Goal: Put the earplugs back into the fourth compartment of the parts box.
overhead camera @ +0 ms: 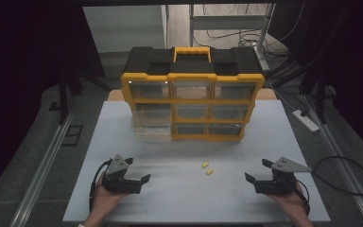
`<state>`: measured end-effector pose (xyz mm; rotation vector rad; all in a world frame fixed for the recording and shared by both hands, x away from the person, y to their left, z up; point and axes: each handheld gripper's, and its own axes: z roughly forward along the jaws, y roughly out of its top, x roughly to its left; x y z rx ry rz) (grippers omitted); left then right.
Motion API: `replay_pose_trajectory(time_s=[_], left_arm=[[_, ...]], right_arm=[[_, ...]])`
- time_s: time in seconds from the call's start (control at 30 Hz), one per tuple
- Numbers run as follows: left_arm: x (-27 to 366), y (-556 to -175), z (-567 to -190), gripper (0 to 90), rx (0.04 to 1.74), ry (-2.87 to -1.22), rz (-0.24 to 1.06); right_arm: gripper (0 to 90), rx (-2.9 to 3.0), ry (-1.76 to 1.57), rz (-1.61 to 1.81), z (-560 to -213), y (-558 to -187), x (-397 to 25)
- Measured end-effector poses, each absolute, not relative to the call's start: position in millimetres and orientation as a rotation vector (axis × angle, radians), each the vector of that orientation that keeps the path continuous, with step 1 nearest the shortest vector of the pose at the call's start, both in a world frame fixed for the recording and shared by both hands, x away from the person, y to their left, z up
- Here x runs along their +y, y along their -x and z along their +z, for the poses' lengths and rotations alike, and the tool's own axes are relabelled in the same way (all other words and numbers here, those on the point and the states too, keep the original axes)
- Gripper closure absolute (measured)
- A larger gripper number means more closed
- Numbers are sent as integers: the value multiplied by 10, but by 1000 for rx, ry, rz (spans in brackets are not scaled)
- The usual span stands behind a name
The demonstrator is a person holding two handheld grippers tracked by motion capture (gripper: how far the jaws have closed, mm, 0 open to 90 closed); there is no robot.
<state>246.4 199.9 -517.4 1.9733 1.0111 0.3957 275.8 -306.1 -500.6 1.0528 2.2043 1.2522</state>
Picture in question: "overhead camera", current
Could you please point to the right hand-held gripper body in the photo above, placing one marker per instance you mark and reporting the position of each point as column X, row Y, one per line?
column 280, row 181

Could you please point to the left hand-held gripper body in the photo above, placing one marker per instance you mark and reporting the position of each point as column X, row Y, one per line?
column 117, row 176

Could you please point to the clear plastic drawer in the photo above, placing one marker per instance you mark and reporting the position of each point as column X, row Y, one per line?
column 151, row 116
column 152, row 134

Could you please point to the yellow foam earplug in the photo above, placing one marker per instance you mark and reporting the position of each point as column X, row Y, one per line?
column 209, row 171
column 205, row 165

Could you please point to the yellow and black drawer organizer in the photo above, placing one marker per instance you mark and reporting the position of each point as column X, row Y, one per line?
column 191, row 66

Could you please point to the person's right hand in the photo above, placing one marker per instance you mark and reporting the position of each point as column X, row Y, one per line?
column 288, row 200

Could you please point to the person's left hand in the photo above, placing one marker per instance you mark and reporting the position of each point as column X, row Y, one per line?
column 105, row 198

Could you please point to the white power strip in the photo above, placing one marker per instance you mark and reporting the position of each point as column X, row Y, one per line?
column 306, row 121

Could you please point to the black plug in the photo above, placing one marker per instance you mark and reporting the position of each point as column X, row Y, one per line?
column 304, row 112

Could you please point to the black stand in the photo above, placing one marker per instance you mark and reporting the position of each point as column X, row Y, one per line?
column 319, row 94
column 63, row 94

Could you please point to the white metal stand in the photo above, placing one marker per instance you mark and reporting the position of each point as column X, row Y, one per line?
column 262, row 38

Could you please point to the dark curtain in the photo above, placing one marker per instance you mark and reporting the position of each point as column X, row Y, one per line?
column 353, row 63
column 22, row 63

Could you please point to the white cabinet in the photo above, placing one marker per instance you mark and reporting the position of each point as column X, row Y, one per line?
column 123, row 28

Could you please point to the black floor socket frame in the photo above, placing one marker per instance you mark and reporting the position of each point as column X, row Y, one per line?
column 72, row 135

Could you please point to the aluminium floor rail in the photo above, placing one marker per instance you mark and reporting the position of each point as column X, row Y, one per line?
column 41, row 173
column 343, row 164

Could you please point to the white desk frame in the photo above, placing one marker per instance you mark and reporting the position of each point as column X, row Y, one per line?
column 223, row 22

